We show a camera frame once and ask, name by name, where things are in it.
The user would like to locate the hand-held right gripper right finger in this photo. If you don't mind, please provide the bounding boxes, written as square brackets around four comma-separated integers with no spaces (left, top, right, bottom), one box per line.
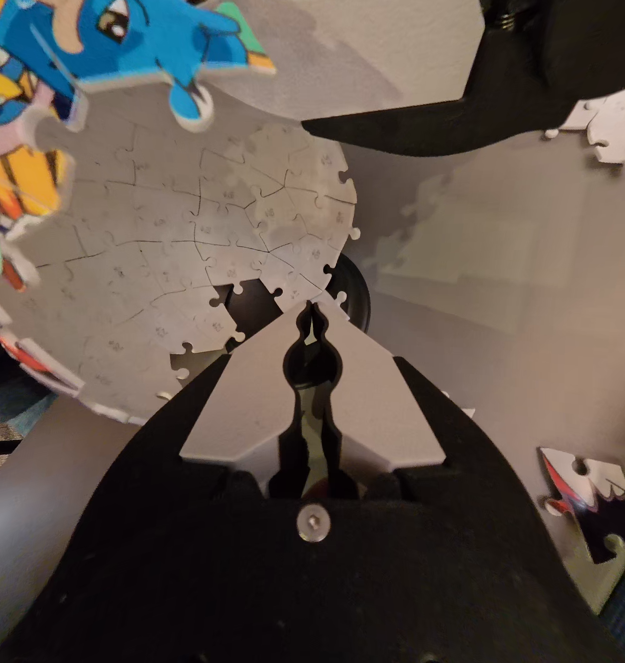
[314,302,447,498]

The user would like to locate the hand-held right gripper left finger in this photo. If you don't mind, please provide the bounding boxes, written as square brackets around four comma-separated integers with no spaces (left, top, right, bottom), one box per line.
[179,301,313,498]

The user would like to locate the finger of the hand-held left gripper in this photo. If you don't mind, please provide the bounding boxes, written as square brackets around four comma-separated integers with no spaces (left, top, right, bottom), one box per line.
[209,0,569,158]

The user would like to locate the black ball stand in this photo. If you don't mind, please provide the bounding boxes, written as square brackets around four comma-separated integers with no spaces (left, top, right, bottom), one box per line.
[224,254,371,358]

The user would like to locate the colourful puzzle ball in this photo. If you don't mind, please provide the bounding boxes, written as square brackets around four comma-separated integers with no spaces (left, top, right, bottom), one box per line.
[0,0,362,425]

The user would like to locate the white puzzle piece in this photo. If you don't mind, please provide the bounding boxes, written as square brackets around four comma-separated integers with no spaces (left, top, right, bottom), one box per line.
[442,391,476,419]

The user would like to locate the loose white puzzle pieces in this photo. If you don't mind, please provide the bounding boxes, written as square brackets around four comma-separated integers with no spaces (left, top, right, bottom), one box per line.
[543,85,625,172]

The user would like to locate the black red puzzle piece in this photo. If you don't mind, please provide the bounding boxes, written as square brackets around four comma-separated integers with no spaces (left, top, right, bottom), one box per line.
[538,446,625,565]

